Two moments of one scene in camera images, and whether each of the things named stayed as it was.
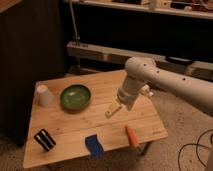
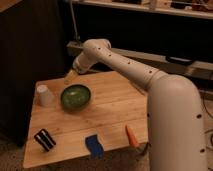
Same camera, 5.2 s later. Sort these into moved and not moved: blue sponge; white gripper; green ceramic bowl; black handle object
Moved: white gripper
Not moved: green ceramic bowl; black handle object; blue sponge
